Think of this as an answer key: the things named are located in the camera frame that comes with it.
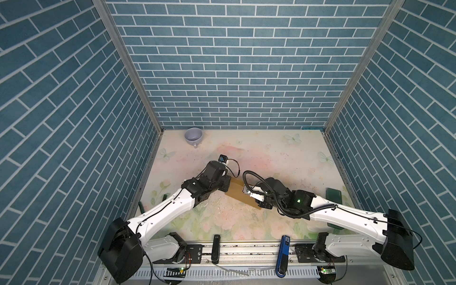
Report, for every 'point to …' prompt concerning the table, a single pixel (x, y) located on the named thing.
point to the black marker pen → (215, 249)
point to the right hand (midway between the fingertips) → (254, 186)
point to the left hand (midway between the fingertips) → (228, 177)
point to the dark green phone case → (335, 195)
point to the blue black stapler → (282, 257)
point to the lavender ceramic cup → (193, 135)
